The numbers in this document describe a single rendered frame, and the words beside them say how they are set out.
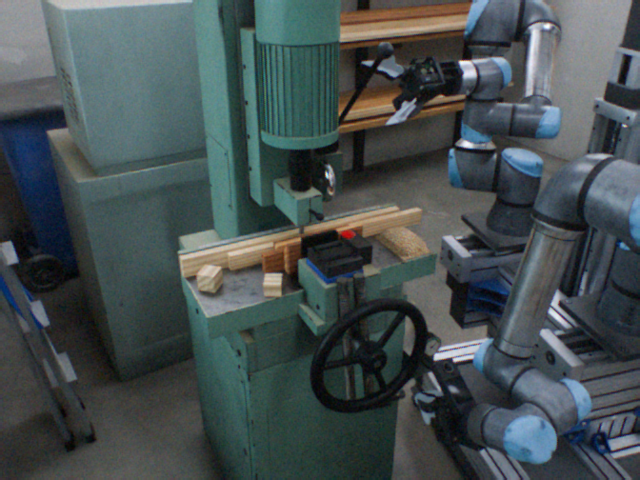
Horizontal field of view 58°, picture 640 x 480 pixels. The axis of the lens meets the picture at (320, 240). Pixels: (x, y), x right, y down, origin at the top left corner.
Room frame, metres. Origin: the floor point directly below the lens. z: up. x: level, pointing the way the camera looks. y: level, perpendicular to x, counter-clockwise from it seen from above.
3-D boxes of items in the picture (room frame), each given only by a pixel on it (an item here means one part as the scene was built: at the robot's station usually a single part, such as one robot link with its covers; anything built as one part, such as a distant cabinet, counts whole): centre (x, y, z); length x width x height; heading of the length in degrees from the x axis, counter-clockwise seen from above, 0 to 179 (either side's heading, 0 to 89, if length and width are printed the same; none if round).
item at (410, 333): (1.26, -0.25, 0.58); 0.12 x 0.08 x 0.08; 27
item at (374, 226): (1.31, -0.03, 0.92); 0.55 x 0.02 x 0.04; 117
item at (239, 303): (1.17, 0.00, 0.87); 0.61 x 0.30 x 0.06; 117
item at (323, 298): (1.10, -0.04, 0.92); 0.15 x 0.13 x 0.09; 117
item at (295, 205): (1.29, 0.05, 1.03); 0.14 x 0.07 x 0.09; 27
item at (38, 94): (2.73, 1.33, 0.48); 0.64 x 0.54 x 0.97; 124
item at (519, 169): (1.58, -0.58, 0.98); 0.13 x 0.12 x 0.14; 73
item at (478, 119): (1.35, -0.40, 1.22); 0.11 x 0.08 x 0.11; 73
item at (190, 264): (1.29, 0.06, 0.93); 0.60 x 0.02 x 0.05; 117
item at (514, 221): (1.57, -0.59, 0.87); 0.15 x 0.15 x 0.10
